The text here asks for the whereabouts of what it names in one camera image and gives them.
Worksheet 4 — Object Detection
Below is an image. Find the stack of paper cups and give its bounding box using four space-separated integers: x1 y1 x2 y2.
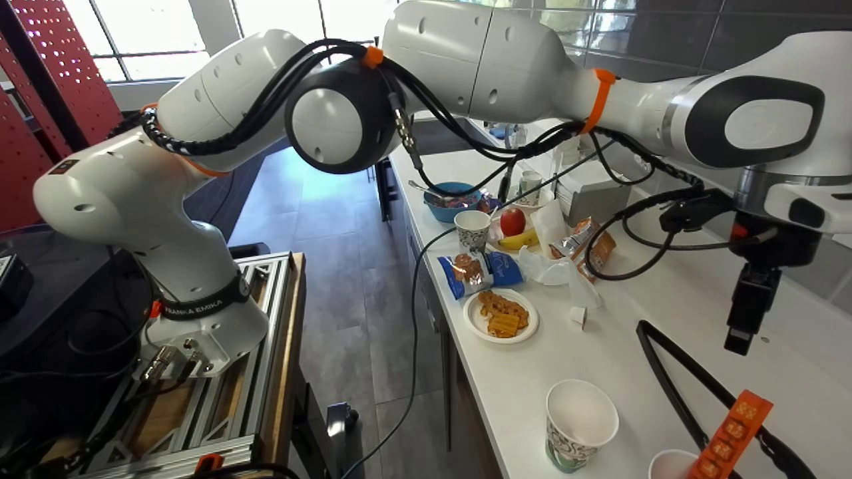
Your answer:
647 451 697 479

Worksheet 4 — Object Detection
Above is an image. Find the patterned paper cup centre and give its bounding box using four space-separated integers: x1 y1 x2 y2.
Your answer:
454 210 490 251

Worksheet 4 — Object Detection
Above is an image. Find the blue bowl with cereal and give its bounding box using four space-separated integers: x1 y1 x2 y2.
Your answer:
423 182 484 223

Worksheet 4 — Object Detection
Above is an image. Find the yellow banana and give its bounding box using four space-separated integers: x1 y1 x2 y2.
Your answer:
499 229 538 252

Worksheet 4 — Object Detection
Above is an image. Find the orange snack packet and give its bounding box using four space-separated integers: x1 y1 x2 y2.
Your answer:
548 218 615 280

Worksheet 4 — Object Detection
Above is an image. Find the red tomato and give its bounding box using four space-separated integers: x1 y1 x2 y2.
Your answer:
499 207 524 236

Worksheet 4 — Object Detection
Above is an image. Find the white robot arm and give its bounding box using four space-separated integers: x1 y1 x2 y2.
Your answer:
33 0 852 376

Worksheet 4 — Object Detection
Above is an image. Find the metal napkin holder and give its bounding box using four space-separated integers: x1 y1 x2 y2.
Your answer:
556 163 631 223

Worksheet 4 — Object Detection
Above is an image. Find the blue snack wrapper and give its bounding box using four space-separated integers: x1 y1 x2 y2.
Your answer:
439 252 522 300

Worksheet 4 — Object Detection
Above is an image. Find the patterned paper cup right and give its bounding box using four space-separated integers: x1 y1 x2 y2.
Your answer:
547 379 622 473

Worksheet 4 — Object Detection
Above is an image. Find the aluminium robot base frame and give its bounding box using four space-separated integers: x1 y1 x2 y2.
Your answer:
66 252 311 479

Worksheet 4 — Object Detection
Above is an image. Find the patterned paper cup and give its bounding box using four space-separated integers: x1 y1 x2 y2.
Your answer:
454 210 490 251
547 379 622 473

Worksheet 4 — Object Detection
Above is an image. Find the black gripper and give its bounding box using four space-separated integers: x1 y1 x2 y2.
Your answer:
725 214 820 356

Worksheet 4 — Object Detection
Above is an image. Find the orange power strip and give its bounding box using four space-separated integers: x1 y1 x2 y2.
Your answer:
687 392 773 479

